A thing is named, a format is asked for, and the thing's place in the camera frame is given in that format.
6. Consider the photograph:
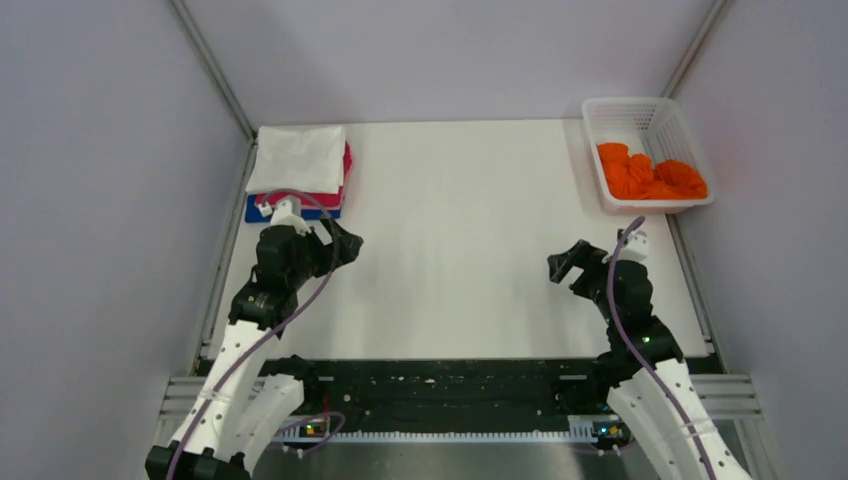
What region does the orange t shirt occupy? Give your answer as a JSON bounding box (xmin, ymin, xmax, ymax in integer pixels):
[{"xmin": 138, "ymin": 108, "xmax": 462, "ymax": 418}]
[{"xmin": 597, "ymin": 143, "xmax": 709, "ymax": 201}]

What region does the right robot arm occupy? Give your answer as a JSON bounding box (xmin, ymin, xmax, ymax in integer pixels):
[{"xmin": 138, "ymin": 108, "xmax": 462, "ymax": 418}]
[{"xmin": 547, "ymin": 235, "xmax": 750, "ymax": 479}]

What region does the blue folded t shirt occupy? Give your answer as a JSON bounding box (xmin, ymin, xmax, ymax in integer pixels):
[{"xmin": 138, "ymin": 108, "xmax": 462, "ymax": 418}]
[{"xmin": 244, "ymin": 194, "xmax": 342, "ymax": 224}]

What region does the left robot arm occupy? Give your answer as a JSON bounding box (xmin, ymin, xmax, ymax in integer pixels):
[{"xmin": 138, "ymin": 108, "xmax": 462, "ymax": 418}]
[{"xmin": 144, "ymin": 218, "xmax": 364, "ymax": 479}]

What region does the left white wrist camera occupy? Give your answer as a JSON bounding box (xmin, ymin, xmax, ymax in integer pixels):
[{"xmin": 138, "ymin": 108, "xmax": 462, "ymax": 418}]
[{"xmin": 257, "ymin": 196, "xmax": 310, "ymax": 236}]

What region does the white folded t shirt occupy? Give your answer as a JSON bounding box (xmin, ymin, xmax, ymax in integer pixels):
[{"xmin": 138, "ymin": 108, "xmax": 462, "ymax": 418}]
[{"xmin": 245, "ymin": 125, "xmax": 346, "ymax": 194}]

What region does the white plastic basket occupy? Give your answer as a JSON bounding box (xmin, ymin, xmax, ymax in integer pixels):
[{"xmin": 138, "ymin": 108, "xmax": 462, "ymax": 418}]
[{"xmin": 582, "ymin": 97, "xmax": 715, "ymax": 215}]

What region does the pink folded t shirt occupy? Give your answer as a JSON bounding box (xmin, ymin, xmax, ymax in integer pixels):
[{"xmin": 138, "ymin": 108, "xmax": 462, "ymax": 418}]
[{"xmin": 253, "ymin": 142, "xmax": 354, "ymax": 210}]

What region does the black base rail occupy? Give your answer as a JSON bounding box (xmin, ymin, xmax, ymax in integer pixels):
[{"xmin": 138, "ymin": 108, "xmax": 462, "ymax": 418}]
[{"xmin": 258, "ymin": 353, "xmax": 641, "ymax": 435}]

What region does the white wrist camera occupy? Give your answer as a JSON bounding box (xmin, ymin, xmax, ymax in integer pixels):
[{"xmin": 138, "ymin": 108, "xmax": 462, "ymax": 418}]
[
  {"xmin": 617, "ymin": 229, "xmax": 650, "ymax": 263},
  {"xmin": 257, "ymin": 196, "xmax": 310, "ymax": 236}
]

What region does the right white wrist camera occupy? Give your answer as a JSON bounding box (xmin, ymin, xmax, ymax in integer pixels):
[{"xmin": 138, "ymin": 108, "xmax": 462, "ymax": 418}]
[{"xmin": 617, "ymin": 229, "xmax": 650, "ymax": 263}]

